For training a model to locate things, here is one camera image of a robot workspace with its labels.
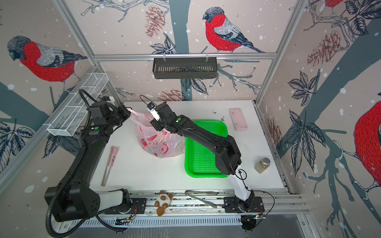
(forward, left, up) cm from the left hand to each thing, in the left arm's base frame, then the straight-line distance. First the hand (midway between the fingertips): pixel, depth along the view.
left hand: (130, 106), depth 77 cm
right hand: (-1, -11, -10) cm, 15 cm away
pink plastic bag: (-11, -13, -21) cm, 27 cm away
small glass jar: (-24, -71, -22) cm, 78 cm away
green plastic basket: (-16, -37, -31) cm, 51 cm away
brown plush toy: (-39, -18, -29) cm, 52 cm away
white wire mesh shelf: (-6, +30, -1) cm, 31 cm away
